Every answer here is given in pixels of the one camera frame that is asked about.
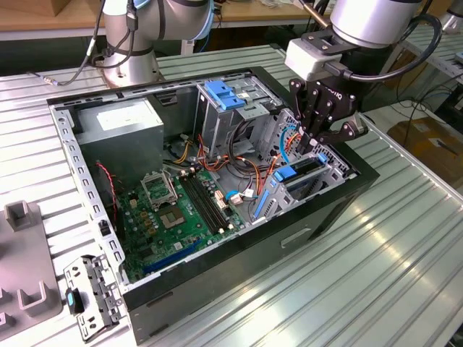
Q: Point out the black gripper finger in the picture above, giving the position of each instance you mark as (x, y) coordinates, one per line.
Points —
(347, 132)
(304, 141)

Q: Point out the hard disk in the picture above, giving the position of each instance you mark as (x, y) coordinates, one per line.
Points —
(281, 174)

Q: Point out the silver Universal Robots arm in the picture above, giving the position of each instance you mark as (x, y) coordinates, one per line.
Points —
(372, 21)

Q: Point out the grey metal disk bay cage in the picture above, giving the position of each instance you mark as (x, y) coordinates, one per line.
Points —
(334, 175)

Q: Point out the large labelled cardboard box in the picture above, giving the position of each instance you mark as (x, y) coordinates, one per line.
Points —
(427, 144)

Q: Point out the blue plastic drive latch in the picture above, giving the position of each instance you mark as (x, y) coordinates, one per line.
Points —
(224, 97)

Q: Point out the grey metal optical drive cage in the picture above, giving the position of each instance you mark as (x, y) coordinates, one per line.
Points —
(213, 126)

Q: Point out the metal slat side table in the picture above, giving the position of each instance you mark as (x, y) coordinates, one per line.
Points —
(423, 47)

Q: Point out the black RAM slot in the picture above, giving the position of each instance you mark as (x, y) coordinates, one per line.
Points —
(200, 204)
(204, 203)
(213, 199)
(209, 201)

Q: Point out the long wooden desk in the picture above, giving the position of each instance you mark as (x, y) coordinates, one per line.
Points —
(260, 14)

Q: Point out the green motherboard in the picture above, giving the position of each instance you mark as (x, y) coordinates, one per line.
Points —
(195, 231)

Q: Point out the CPU socket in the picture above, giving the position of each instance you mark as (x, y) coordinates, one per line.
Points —
(171, 218)

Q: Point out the black open PC case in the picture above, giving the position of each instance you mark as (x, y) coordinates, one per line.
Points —
(217, 274)

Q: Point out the blue expansion slot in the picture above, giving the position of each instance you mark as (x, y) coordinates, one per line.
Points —
(170, 258)

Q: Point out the grey power supply unit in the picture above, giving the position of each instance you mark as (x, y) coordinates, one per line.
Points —
(119, 152)

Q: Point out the black case fan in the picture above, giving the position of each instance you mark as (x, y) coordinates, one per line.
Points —
(106, 206)

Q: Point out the grey metal slot retainer flap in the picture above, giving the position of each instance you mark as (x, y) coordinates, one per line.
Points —
(96, 300)

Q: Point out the plain brown box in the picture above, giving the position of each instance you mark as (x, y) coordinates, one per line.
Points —
(72, 7)

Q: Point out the black blue release latch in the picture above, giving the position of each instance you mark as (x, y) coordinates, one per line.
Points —
(70, 300)

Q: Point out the grey parts rack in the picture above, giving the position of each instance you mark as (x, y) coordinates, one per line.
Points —
(21, 260)

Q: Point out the small black case switch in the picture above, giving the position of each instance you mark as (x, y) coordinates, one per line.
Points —
(104, 228)

